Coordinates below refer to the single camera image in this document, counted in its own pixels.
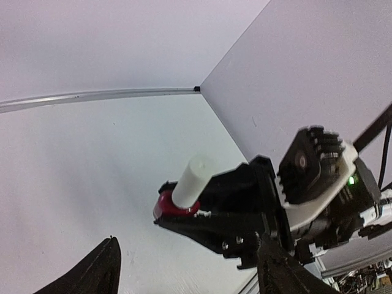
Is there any aluminium back rail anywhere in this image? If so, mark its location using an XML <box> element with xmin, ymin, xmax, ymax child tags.
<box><xmin>1</xmin><ymin>86</ymin><xmax>201</xmax><ymax>114</ymax></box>

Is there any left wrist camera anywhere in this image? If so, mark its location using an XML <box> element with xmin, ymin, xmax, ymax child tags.
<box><xmin>277</xmin><ymin>126</ymin><xmax>358</xmax><ymax>232</ymax></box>

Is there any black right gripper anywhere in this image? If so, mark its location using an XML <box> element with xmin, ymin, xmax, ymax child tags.
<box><xmin>154</xmin><ymin>156</ymin><xmax>331</xmax><ymax>265</ymax></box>

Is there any black camera cable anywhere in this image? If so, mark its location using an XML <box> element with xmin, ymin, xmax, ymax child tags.
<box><xmin>352</xmin><ymin>102</ymin><xmax>392</xmax><ymax>190</ymax></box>

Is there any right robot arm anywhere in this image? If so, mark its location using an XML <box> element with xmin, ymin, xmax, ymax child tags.
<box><xmin>153</xmin><ymin>156</ymin><xmax>391</xmax><ymax>270</ymax></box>

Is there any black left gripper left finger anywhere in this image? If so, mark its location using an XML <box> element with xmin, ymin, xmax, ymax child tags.
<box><xmin>37</xmin><ymin>236</ymin><xmax>121</xmax><ymax>294</ymax></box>

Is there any white nail polish cap brush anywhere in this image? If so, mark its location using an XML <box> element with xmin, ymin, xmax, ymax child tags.
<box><xmin>171</xmin><ymin>154</ymin><xmax>217</xmax><ymax>209</ymax></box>

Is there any red nail polish bottle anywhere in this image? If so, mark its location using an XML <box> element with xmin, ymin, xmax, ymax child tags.
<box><xmin>153</xmin><ymin>190</ymin><xmax>200</xmax><ymax>219</ymax></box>

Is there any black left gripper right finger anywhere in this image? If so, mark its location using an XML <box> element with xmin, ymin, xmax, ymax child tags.
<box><xmin>257</xmin><ymin>233</ymin><xmax>338</xmax><ymax>294</ymax></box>

